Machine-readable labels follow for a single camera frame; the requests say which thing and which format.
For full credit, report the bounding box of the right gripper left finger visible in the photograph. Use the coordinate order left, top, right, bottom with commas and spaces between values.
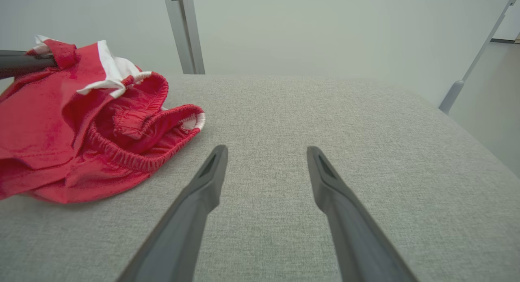
117, 145, 229, 282

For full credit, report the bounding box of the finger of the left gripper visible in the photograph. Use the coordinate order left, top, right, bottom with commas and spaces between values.
0, 50, 58, 80

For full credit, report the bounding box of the red shorts white stripe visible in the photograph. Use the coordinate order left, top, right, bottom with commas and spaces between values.
0, 35, 206, 204

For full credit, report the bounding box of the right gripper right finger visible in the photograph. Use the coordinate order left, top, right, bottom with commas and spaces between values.
307, 146, 419, 282

